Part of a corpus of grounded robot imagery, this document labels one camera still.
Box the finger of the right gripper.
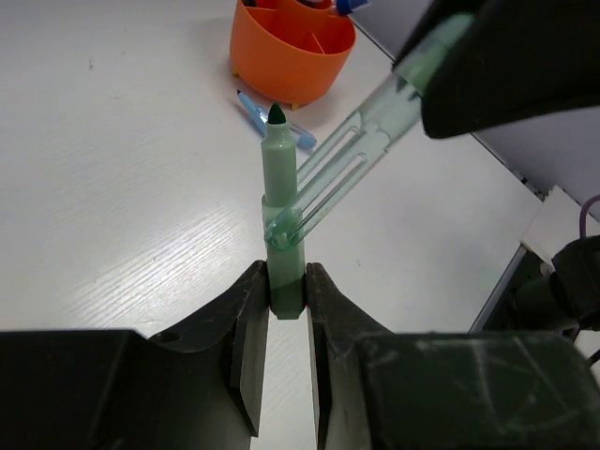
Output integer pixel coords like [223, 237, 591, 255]
[394, 1, 599, 139]

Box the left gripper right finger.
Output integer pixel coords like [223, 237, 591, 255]
[305, 263, 599, 449]

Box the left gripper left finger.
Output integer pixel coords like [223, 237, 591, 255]
[1, 261, 269, 449]

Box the green highlighter pen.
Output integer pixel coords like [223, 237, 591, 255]
[261, 103, 306, 320]

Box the green transparent pen cap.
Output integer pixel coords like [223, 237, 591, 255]
[286, 13, 474, 246]

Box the orange round container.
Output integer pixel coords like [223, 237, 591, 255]
[230, 1, 356, 110]

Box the blue highlighter pen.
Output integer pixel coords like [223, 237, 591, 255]
[236, 90, 317, 152]

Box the aluminium rail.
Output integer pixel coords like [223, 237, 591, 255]
[469, 245, 528, 333]

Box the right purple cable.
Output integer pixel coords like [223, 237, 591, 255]
[578, 194, 600, 238]

